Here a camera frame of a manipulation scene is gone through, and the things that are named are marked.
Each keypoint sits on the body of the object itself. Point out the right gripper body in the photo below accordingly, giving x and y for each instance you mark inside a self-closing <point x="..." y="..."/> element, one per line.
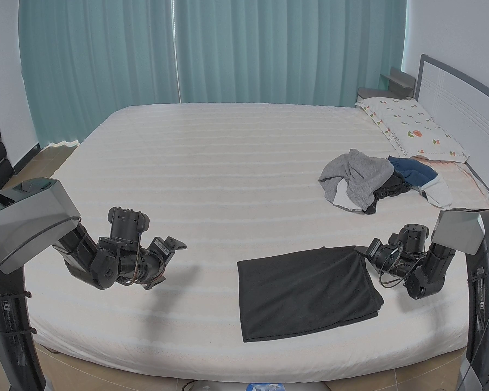
<point x="379" y="254"/>

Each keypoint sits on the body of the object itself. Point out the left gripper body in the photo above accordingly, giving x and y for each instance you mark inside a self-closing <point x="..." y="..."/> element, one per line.
<point x="153" y="263"/>

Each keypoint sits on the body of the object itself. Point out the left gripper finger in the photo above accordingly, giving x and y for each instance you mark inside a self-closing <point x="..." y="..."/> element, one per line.
<point x="155" y="282"/>
<point x="176" y="244"/>

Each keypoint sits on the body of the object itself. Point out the black T-shirt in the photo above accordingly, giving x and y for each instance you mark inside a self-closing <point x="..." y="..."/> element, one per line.
<point x="305" y="291"/>

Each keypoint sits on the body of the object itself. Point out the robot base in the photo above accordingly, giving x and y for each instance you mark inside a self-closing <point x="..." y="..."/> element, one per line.
<point x="228" y="386"/>

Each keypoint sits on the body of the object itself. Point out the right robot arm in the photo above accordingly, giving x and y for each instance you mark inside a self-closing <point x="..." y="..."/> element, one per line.
<point x="458" y="230"/>

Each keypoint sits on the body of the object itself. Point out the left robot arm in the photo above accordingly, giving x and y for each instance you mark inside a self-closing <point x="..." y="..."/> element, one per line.
<point x="24" y="222"/>

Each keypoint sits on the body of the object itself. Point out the pile of clothes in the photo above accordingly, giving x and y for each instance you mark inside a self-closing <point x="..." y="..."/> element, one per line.
<point x="362" y="177"/>

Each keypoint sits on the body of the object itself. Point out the bed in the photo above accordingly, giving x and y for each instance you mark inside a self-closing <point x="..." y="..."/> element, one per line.
<point x="228" y="157"/>

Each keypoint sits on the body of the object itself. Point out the white printed pillow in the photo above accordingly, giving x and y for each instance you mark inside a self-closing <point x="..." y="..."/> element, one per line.
<point x="415" y="128"/>

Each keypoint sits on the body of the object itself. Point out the grey bedside table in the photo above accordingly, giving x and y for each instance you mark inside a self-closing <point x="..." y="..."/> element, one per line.
<point x="397" y="80"/>

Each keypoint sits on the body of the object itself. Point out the blue-green curtain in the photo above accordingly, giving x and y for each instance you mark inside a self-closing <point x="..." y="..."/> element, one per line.
<point x="289" y="35"/>
<point x="102" y="55"/>

